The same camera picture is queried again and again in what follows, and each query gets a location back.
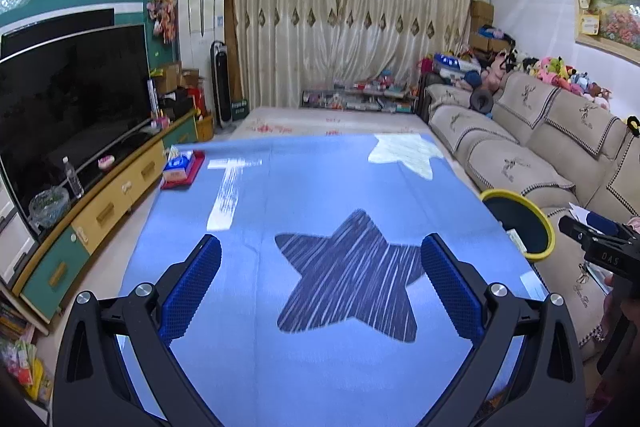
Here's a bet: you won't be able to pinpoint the white standing air conditioner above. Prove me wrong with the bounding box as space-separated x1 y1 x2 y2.
177 0 226 72

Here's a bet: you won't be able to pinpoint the black tower fan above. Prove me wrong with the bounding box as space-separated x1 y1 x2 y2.
210 39 236 128

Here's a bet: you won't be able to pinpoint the glass ashtray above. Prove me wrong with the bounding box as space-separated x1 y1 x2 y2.
28 186 71 228

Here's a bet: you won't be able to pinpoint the yellow green television cabinet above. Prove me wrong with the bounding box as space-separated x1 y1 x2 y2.
10 107 201 323

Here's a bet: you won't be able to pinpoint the yellow rimmed black bin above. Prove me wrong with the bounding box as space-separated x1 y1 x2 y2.
479 189 555 263

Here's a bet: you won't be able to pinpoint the framed flower painting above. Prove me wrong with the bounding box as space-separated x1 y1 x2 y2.
570 0 640 65

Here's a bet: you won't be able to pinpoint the blue tissue box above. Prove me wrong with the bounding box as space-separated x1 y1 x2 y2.
162 147 196 182

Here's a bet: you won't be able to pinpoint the yellow bucket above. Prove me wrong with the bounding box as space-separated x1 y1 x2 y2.
196 112 215 142

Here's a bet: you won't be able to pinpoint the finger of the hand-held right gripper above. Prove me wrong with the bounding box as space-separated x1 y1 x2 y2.
586 212 626 238
558 215 601 253

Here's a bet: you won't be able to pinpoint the person's right hand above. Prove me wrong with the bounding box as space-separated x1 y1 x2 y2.
601 277 623 343

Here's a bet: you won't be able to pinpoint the papers and plastic sleeve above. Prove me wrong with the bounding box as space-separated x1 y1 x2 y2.
567 203 613 293

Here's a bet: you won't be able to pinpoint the blue tissue pack red tray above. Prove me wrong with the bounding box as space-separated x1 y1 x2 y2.
160 152 206 190

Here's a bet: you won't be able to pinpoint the cream curtains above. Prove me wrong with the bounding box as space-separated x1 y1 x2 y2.
225 0 478 112

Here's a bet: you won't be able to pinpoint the stack of cardboard boxes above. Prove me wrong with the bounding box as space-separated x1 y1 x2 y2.
469 0 511 52

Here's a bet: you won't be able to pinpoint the blue star print tablecloth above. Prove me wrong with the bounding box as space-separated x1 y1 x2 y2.
117 133 548 427

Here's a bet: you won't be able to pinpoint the shelf of books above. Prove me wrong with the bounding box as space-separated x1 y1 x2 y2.
0 297 53 403

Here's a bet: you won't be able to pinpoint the beige sofa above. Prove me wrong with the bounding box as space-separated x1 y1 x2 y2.
422 71 640 360

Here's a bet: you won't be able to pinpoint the open cardboard box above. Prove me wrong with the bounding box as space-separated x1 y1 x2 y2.
150 62 201 92

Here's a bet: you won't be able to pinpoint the floral print mat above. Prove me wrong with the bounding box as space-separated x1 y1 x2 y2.
232 107 431 140

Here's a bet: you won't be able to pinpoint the clear water bottle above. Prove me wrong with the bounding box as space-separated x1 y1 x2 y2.
62 156 85 198

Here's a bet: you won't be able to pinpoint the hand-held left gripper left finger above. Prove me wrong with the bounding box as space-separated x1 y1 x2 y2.
52 233 223 427

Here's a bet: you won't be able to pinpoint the large curved television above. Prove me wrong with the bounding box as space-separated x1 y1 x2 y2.
0 23 153 212

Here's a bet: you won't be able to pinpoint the low cluttered glass table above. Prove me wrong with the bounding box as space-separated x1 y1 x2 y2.
301 79 418 114

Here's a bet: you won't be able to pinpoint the hanging flower decoration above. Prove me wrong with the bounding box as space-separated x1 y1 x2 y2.
146 0 178 45

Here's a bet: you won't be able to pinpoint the black flat television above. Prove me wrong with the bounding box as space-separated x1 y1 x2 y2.
0 8 116 52

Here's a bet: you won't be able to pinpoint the pile of plush toys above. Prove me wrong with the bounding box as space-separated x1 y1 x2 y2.
520 54 613 110

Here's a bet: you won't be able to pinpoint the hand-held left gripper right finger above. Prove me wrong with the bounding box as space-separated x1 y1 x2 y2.
417 233 586 427

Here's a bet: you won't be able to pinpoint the white drawer cabinet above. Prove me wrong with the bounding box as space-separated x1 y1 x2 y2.
0 187 38 288

